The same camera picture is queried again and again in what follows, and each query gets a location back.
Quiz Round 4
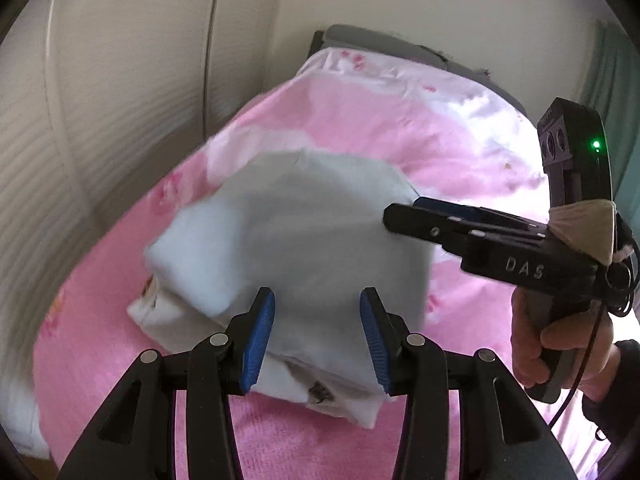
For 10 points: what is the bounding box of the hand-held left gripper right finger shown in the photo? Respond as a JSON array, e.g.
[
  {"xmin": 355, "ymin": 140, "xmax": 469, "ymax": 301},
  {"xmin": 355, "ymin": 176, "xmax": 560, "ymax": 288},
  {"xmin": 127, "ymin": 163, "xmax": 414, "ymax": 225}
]
[{"xmin": 359, "ymin": 286, "xmax": 576, "ymax": 480}]

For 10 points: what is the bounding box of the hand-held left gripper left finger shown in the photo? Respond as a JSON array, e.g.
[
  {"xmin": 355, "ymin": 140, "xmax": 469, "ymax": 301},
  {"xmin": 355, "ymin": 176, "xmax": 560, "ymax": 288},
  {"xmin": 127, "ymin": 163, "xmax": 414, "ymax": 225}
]
[{"xmin": 57, "ymin": 286, "xmax": 277, "ymax": 480}]

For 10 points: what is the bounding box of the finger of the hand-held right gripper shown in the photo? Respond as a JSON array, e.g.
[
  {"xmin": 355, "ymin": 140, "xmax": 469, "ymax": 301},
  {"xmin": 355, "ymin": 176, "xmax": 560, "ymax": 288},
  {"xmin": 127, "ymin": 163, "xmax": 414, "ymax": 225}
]
[
  {"xmin": 382, "ymin": 203, "xmax": 481, "ymax": 257},
  {"xmin": 412, "ymin": 197, "xmax": 547, "ymax": 237}
]

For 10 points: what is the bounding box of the light blue long-sleeve shirt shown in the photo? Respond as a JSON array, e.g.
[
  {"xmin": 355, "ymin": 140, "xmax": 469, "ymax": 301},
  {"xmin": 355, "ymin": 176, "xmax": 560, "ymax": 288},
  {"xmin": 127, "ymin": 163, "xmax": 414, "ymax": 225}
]
[{"xmin": 144, "ymin": 150, "xmax": 433, "ymax": 396}]

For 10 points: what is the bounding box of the person's right forearm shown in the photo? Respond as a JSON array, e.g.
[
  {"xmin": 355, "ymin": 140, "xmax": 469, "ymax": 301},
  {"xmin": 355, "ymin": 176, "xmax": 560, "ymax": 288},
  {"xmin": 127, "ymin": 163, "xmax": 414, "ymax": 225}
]
[{"xmin": 580, "ymin": 339, "xmax": 640, "ymax": 463}]

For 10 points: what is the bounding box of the person's right hand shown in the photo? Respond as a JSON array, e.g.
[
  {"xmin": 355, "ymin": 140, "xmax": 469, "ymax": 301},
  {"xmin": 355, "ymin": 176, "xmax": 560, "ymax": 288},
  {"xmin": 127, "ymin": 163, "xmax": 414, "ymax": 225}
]
[{"xmin": 510, "ymin": 290, "xmax": 623, "ymax": 405}]

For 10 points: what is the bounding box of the green curtain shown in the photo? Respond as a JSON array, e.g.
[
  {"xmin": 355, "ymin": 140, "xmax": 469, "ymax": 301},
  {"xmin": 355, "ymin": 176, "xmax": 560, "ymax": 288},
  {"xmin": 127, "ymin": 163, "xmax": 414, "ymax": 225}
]
[{"xmin": 579, "ymin": 19, "xmax": 640, "ymax": 201}]

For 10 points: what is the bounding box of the white printed folded garment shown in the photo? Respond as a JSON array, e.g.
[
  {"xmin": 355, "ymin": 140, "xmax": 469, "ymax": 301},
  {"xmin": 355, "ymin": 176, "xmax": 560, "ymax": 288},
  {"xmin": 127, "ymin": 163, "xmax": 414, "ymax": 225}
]
[{"xmin": 126, "ymin": 270, "xmax": 387, "ymax": 431}]

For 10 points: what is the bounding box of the pink floral blanket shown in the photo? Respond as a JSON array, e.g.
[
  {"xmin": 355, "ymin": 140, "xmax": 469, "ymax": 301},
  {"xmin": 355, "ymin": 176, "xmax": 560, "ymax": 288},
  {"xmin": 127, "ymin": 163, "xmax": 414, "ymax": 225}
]
[{"xmin": 30, "ymin": 45, "xmax": 631, "ymax": 480}]

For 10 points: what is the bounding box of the grey pillow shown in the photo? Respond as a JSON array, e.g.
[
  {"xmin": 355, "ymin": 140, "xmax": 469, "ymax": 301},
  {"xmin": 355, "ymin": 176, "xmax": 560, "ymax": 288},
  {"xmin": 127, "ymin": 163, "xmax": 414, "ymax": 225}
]
[{"xmin": 306, "ymin": 23, "xmax": 531, "ymax": 116}]

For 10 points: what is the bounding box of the white bed sheet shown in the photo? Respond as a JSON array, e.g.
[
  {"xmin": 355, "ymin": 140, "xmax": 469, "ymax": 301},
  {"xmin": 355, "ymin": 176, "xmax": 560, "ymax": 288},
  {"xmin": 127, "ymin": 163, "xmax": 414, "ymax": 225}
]
[{"xmin": 0, "ymin": 350, "xmax": 53, "ymax": 461}]

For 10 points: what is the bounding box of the cream louvered wardrobe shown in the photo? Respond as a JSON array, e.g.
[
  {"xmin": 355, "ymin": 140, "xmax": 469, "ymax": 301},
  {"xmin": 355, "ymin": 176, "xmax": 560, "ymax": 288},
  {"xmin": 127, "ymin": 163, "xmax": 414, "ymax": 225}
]
[{"xmin": 0, "ymin": 0, "xmax": 291, "ymax": 391}]

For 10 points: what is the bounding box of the black cable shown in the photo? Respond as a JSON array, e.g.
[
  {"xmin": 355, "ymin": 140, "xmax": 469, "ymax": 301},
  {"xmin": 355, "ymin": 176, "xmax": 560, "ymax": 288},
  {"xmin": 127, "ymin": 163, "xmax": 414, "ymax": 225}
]
[{"xmin": 547, "ymin": 230, "xmax": 640, "ymax": 432}]

